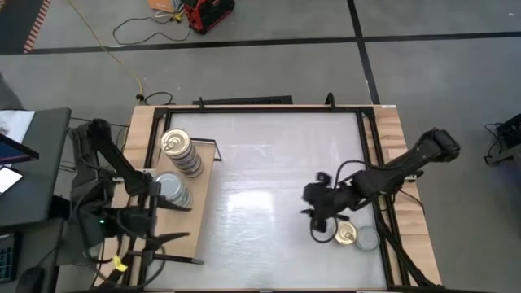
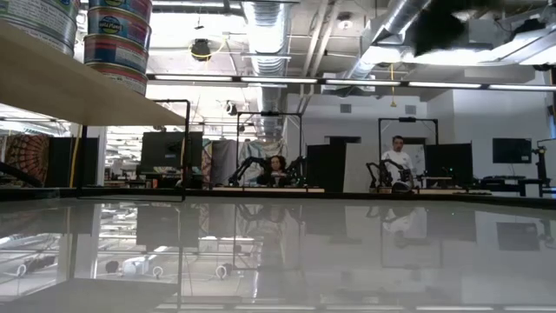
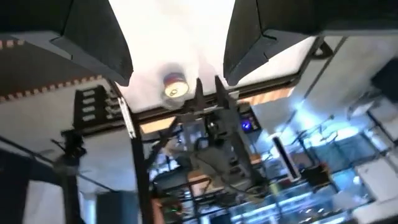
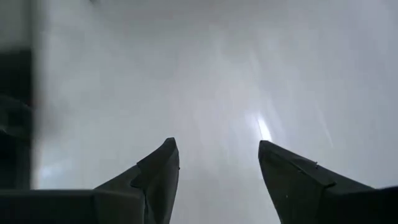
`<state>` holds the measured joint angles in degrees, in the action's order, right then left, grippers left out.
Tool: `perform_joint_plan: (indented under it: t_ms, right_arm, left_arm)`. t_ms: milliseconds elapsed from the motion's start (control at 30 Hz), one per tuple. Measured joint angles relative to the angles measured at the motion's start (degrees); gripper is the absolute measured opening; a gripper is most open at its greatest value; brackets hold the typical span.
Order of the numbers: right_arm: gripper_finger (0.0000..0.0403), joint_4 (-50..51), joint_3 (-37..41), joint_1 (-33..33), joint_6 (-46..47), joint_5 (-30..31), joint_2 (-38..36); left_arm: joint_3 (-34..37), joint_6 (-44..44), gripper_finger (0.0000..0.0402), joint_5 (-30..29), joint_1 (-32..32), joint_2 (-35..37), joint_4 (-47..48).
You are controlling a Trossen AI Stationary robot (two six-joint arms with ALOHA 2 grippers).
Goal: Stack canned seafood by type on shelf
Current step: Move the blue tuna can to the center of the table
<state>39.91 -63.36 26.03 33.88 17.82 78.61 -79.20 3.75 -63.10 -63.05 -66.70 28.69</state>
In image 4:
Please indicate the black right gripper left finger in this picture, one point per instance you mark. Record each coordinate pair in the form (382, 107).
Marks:
(149, 193)

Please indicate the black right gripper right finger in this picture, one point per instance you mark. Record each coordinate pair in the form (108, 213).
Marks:
(298, 193)

